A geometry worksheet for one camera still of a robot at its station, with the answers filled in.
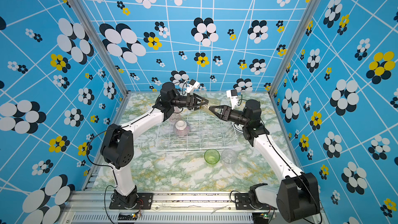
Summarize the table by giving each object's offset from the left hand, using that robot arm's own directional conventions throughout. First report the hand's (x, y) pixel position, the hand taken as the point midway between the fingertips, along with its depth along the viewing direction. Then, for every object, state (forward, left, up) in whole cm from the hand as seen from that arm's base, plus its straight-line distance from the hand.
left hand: (207, 105), depth 72 cm
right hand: (-2, -2, -1) cm, 3 cm away
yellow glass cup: (-2, +1, +1) cm, 3 cm away
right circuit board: (-41, -24, -31) cm, 57 cm away
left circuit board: (-40, +36, -32) cm, 63 cm away
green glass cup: (-13, -3, -30) cm, 33 cm away
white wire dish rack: (+3, 0, -31) cm, 31 cm away
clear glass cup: (-13, -13, -30) cm, 35 cm away
